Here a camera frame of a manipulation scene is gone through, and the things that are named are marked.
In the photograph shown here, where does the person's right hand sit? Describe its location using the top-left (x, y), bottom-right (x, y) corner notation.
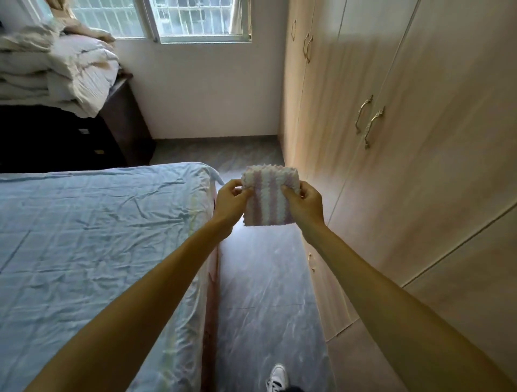
top-left (280, 181), bottom-right (326, 245)

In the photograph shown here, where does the person's left hand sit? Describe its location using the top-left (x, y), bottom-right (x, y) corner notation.
top-left (212, 179), bottom-right (254, 244)

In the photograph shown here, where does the pink and white striped cloth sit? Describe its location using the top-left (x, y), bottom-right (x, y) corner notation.
top-left (241, 163), bottom-right (302, 228)

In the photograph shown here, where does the person's right forearm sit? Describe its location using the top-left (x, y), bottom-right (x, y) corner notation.
top-left (301, 222), bottom-right (517, 392)

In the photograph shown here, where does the person's left forearm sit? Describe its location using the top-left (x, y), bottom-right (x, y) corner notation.
top-left (24, 220), bottom-right (231, 392)

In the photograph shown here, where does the light wooden wardrobe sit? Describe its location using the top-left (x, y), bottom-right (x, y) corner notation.
top-left (278, 0), bottom-right (517, 392)

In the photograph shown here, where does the bed with light blue sheet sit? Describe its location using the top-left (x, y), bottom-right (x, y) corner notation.
top-left (0, 162), bottom-right (225, 392)

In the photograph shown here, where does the white sneaker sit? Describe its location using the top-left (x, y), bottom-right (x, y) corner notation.
top-left (265, 363), bottom-right (290, 392)

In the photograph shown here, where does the dark wooden cabinet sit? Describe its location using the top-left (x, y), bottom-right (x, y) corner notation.
top-left (0, 72), bottom-right (156, 173)

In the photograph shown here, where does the pile of white quilts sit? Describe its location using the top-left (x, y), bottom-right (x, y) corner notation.
top-left (0, 20), bottom-right (121, 119)

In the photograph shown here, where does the beige curtain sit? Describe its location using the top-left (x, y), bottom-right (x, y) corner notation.
top-left (40, 0), bottom-right (118, 44)

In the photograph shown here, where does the window with white frame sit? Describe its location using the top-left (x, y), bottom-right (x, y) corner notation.
top-left (69, 0), bottom-right (253, 44)

